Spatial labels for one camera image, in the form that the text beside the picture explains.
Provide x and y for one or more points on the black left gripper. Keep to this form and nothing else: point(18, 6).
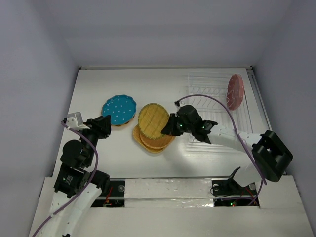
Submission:
point(101, 125)

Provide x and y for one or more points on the white wire dish rack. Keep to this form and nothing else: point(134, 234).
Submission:
point(213, 89)

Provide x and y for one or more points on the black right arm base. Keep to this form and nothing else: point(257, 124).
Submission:
point(225, 195)

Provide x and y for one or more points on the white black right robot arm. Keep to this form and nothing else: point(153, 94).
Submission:
point(269, 156)

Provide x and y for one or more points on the yellow polka dot plate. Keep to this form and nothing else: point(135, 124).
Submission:
point(124, 124)

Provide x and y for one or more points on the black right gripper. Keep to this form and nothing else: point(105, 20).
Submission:
point(174, 124)

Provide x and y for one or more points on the square woven bamboo tray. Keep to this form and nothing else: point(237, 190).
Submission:
point(136, 136)

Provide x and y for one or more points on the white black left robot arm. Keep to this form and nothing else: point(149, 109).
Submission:
point(79, 183)

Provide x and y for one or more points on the rounded woven bamboo plate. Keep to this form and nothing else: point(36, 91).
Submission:
point(159, 143)

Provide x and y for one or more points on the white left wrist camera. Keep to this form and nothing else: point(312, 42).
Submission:
point(74, 121)

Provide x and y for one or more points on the blue polka dot plate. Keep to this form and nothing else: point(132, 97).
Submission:
point(121, 108)

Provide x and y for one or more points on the foil covered front bar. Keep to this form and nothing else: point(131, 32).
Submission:
point(168, 193)

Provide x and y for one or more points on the round yellow woven plate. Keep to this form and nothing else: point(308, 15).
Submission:
point(152, 118)

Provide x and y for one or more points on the pink polka dot plate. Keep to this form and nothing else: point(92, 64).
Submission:
point(235, 92)

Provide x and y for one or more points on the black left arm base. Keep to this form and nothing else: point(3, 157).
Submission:
point(113, 197)

